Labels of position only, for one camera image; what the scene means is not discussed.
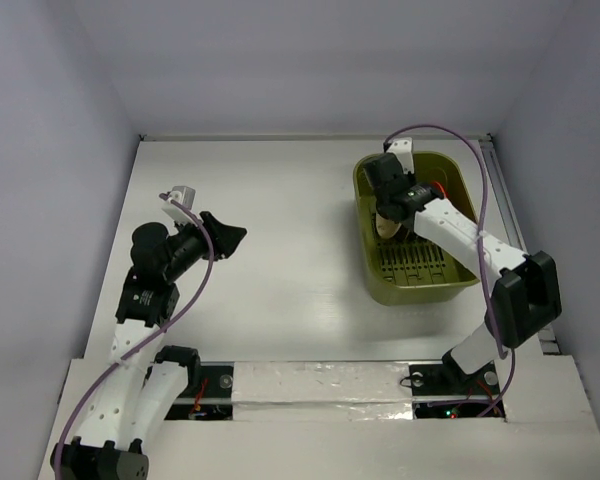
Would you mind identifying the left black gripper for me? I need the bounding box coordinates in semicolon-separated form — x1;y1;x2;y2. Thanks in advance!
163;210;244;281

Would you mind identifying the yellow patterned plate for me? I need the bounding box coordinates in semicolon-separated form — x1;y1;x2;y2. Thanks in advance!
375;214;409;241

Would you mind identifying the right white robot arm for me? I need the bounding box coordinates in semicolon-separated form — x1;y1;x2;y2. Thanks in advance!
355;153;562;392

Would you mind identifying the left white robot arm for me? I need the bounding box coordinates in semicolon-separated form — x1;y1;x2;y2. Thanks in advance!
50;211;247;479

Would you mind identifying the olive green dish rack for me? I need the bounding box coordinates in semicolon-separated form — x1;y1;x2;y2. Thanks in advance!
353;152;479;306

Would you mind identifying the orange plate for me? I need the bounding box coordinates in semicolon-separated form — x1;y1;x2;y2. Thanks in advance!
431;181;447;198

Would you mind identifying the silver foil tape strip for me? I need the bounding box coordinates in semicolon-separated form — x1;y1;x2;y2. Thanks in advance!
231;361;413;422

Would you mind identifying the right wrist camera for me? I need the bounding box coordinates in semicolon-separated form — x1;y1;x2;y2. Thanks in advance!
383;137;415;173

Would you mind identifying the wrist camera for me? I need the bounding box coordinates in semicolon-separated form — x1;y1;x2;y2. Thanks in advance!
383;137;415;173
159;186;196;224

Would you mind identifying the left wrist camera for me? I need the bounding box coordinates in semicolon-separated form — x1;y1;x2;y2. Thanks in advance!
159;186;196;224

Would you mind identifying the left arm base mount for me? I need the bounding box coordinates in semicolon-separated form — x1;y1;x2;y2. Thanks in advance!
165;362;234;421

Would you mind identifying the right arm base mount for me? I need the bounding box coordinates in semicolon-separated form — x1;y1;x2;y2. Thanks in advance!
399;363;506;420

